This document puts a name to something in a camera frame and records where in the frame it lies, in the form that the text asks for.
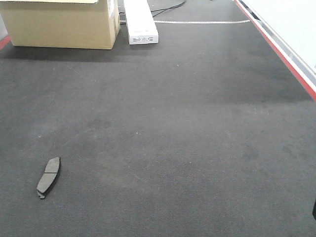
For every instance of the grey brake pad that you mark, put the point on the grey brake pad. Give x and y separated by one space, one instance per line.
49 177

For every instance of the white conveyor side panel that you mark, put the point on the white conveyor side panel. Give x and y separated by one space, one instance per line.
294 23

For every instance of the long white carton box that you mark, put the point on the long white carton box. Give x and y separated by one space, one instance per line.
140 23

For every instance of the large brown cardboard box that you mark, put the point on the large brown cardboard box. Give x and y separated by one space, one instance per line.
87 24

